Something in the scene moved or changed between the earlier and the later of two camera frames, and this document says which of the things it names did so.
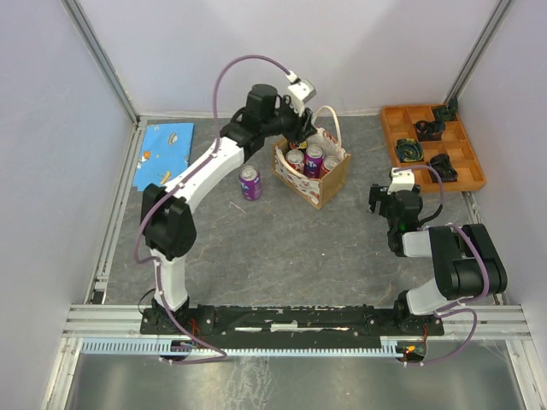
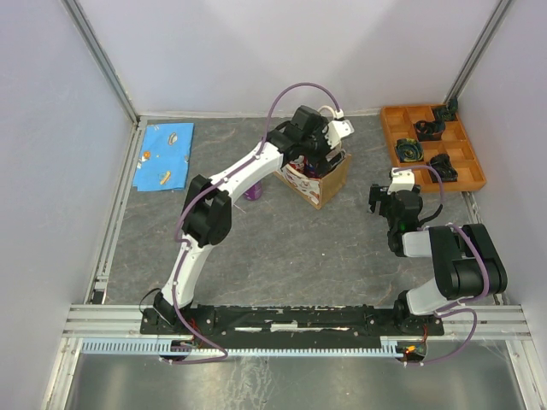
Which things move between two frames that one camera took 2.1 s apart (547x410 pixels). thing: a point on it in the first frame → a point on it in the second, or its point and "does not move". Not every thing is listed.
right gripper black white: x=375 y=192 does not move
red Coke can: x=296 y=160 does not move
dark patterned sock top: x=446 y=113 does not move
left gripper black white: x=302 y=122 → x=321 y=164
